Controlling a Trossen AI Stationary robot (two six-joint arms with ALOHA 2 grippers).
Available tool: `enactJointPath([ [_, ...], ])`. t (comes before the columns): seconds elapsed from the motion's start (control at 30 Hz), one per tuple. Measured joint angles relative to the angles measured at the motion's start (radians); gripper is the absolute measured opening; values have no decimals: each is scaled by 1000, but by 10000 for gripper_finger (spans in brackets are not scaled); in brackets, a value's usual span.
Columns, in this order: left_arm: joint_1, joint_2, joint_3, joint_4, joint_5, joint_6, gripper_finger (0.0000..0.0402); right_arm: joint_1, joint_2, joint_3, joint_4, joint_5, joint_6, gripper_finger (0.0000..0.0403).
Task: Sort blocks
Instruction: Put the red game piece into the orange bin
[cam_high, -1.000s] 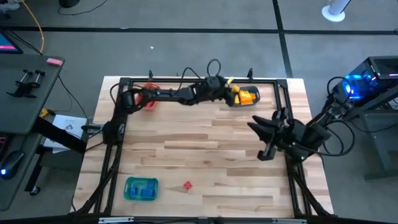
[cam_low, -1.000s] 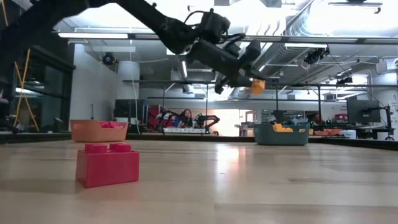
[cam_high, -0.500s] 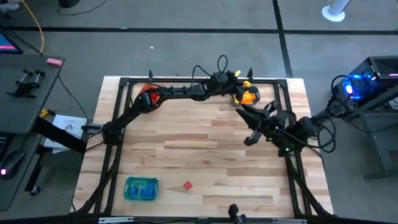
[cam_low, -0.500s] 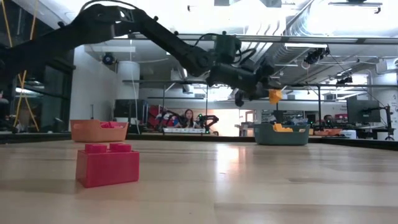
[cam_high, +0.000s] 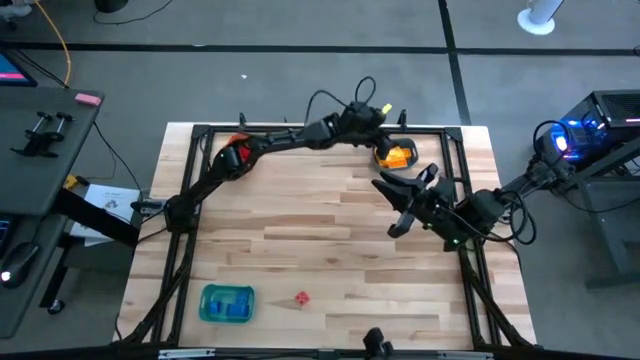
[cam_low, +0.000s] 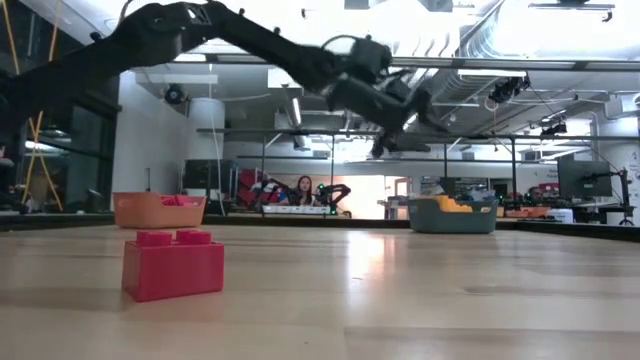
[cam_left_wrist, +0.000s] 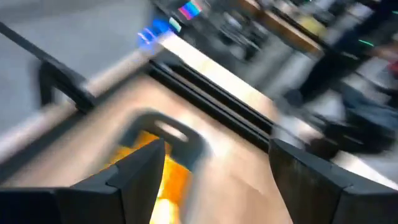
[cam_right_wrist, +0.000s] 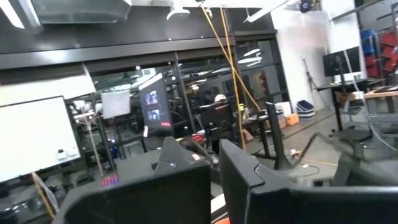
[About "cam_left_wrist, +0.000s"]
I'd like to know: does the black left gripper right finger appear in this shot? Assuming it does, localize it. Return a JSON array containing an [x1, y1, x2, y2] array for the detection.
[[269, 138, 398, 224]]

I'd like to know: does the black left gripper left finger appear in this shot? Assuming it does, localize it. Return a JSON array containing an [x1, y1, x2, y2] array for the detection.
[[0, 138, 166, 224]]

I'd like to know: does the yellow block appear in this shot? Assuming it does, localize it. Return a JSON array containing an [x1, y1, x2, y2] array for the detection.
[[102, 130, 165, 175], [150, 157, 193, 224]]

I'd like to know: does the grey plastic bin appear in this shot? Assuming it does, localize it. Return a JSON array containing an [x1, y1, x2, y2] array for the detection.
[[119, 108, 212, 190]]

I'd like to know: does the black computer case with lights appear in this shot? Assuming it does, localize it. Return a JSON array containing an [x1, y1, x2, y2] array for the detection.
[[136, 0, 205, 52]]

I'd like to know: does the black aluminium frame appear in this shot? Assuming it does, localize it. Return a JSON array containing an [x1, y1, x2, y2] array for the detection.
[[0, 21, 276, 153]]

